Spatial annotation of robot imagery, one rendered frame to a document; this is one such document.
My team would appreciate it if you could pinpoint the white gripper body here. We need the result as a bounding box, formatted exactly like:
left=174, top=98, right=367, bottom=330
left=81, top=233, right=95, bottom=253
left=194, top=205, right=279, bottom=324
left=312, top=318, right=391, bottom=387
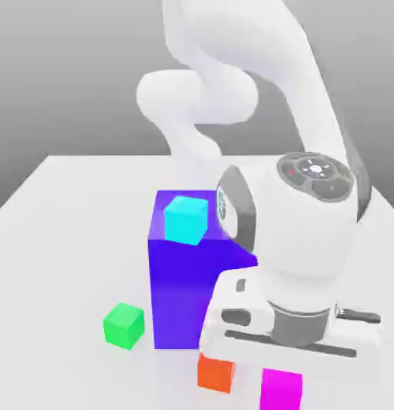
left=199, top=320, right=384, bottom=386

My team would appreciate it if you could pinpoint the small magenta cube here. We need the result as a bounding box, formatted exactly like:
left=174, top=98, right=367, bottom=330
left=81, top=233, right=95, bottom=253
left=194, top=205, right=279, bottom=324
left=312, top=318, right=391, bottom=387
left=259, top=368, right=304, bottom=410

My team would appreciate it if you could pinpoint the small orange cube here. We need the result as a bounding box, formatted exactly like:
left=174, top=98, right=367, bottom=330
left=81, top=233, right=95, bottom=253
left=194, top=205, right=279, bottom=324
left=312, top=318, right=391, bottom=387
left=196, top=353, right=236, bottom=395

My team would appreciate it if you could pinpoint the small cyan cube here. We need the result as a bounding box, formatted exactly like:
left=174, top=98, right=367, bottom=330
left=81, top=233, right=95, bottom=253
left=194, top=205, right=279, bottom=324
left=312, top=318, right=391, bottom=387
left=163, top=195, right=209, bottom=247

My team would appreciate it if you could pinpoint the small green cube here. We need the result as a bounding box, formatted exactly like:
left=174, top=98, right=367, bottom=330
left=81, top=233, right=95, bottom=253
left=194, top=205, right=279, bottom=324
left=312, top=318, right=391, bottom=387
left=103, top=301, right=146, bottom=352

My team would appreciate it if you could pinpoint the large blue box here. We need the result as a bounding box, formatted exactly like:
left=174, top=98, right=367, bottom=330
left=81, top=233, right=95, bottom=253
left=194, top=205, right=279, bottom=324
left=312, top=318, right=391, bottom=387
left=147, top=190, right=259, bottom=351

